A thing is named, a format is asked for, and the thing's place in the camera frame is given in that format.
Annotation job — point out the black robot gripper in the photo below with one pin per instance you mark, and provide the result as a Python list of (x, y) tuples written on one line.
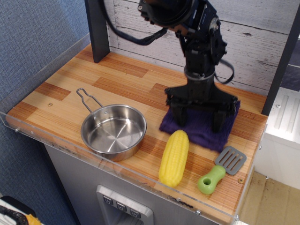
[(202, 95)]

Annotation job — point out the purple blue cloth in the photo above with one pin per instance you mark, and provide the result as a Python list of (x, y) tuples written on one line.
[(199, 128)]

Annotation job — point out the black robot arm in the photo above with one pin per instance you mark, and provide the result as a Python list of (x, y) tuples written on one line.
[(197, 26)]

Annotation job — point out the yellow toy corn cob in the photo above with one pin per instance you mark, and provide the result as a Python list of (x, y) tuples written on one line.
[(174, 159)]

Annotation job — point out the grey green toy spatula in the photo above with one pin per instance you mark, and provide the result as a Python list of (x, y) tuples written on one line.
[(229, 161)]

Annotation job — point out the stainless steel pan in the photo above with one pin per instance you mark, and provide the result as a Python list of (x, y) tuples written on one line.
[(115, 132)]

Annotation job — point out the white toy sink counter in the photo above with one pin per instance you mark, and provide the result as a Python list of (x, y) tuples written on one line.
[(278, 156)]

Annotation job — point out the grey toy fridge cabinet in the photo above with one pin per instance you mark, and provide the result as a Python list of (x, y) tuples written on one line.
[(101, 198)]

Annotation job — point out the yellow object with black mesh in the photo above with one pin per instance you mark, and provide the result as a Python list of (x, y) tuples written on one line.
[(12, 217)]

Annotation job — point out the clear acrylic guard rail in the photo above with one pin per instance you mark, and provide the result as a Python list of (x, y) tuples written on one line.
[(53, 114)]

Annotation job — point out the dark grey left post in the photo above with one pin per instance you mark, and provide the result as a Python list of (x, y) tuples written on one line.
[(98, 30)]

